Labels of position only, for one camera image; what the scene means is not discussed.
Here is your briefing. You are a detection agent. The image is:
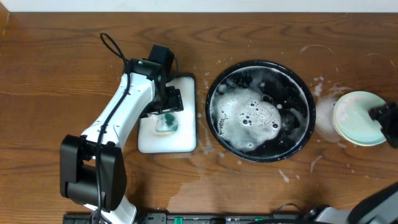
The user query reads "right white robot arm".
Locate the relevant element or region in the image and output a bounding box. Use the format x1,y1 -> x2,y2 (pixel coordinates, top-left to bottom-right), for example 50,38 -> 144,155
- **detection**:
306,103 -> 397,224

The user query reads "black tray of soap foam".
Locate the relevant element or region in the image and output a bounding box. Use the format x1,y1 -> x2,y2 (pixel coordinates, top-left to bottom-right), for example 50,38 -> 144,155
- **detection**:
137,76 -> 197,154

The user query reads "green foamy sponge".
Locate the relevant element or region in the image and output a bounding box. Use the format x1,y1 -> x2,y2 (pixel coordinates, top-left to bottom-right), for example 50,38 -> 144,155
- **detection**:
155,113 -> 178,134

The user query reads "yellow plate with red stain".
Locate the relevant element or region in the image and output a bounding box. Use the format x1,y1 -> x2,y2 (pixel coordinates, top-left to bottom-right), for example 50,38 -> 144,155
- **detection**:
333,101 -> 386,146

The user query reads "pale green plate red stain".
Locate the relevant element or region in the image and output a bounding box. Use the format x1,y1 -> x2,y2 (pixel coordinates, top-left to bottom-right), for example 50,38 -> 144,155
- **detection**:
333,91 -> 386,146

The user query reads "round black tray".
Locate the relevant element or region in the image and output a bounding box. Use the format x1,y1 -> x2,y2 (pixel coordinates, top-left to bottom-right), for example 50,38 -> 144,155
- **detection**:
205,60 -> 316,163

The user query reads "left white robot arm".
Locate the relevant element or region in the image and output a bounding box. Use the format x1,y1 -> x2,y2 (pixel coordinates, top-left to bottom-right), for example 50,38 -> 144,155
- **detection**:
60,56 -> 183,223

